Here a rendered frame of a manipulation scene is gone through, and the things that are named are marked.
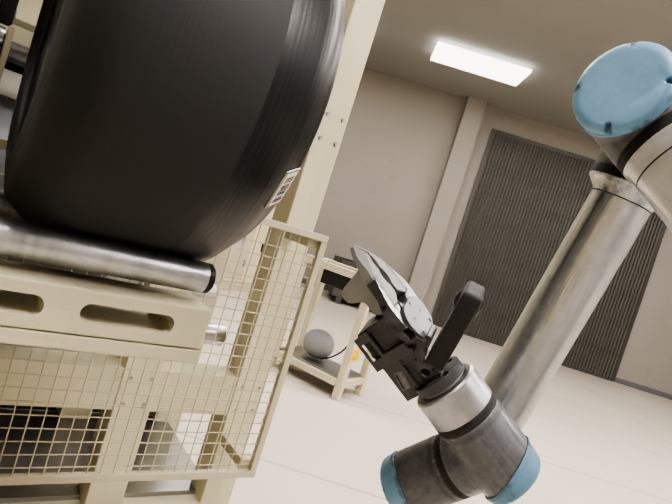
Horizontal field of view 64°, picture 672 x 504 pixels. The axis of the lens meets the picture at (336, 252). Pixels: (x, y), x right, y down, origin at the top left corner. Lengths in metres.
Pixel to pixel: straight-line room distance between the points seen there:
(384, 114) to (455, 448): 8.38
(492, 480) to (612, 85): 0.50
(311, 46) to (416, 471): 0.57
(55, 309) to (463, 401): 0.51
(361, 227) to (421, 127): 1.89
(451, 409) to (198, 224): 0.39
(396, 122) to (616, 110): 8.31
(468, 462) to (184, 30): 0.60
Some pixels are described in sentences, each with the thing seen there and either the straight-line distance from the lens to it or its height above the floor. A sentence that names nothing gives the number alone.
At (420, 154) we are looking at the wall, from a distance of 8.91.
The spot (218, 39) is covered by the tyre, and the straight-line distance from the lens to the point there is 0.62.
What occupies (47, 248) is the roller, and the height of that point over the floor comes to 0.90.
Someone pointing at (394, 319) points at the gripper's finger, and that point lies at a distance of 0.66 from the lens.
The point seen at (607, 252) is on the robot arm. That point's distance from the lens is 0.84.
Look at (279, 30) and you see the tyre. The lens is 0.65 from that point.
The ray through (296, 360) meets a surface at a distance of 3.60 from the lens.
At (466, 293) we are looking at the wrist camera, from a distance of 0.66.
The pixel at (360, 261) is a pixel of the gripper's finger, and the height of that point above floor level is 1.00.
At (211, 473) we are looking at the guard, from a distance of 1.55.
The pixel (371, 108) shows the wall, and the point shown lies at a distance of 8.99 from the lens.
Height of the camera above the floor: 1.03
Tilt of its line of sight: 2 degrees down
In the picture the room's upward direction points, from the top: 17 degrees clockwise
